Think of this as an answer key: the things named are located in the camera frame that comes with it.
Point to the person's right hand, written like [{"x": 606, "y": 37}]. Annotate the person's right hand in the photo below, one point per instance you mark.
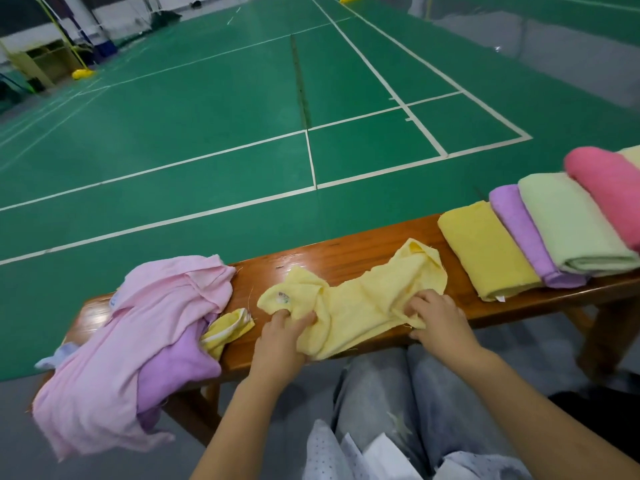
[{"x": 445, "y": 330}]

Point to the person's left hand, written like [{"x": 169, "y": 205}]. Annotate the person's left hand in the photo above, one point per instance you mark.
[{"x": 278, "y": 350}]

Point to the yellow white striped cloth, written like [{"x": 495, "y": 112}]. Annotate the yellow white striped cloth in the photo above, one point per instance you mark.
[{"x": 228, "y": 330}]

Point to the pale yellow towel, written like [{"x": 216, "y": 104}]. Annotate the pale yellow towel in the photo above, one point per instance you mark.
[
  {"x": 632, "y": 155},
  {"x": 360, "y": 305},
  {"x": 485, "y": 250}
]

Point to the purple towel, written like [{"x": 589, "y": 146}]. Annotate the purple towel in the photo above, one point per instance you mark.
[
  {"x": 520, "y": 230},
  {"x": 175, "y": 370}
]

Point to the light pink towel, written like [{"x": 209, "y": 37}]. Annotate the light pink towel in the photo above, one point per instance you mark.
[{"x": 130, "y": 355}]

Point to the light green striped towel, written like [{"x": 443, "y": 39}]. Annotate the light green striped towel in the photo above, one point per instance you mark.
[{"x": 575, "y": 225}]

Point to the hot pink towel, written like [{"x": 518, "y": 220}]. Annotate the hot pink towel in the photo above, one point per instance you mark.
[{"x": 610, "y": 185}]

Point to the white blue towel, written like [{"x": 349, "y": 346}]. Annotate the white blue towel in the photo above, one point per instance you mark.
[{"x": 55, "y": 357}]

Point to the person's left forearm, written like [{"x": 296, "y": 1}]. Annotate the person's left forearm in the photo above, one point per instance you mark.
[{"x": 240, "y": 435}]

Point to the person's right forearm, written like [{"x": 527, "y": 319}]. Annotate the person's right forearm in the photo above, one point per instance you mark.
[{"x": 550, "y": 425}]

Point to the person's grey trousers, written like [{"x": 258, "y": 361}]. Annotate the person's grey trousers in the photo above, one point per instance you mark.
[{"x": 380, "y": 395}]

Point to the brown wooden bench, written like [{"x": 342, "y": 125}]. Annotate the brown wooden bench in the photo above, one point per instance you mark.
[{"x": 330, "y": 260}]

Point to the yellow wooden stand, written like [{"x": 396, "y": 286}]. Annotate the yellow wooden stand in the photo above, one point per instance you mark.
[{"x": 28, "y": 63}]

